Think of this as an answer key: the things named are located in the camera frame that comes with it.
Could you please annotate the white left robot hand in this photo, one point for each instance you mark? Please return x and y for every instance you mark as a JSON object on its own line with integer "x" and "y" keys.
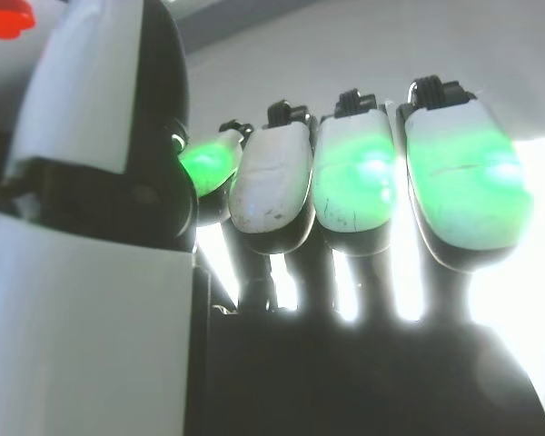
{"x": 95, "y": 318}

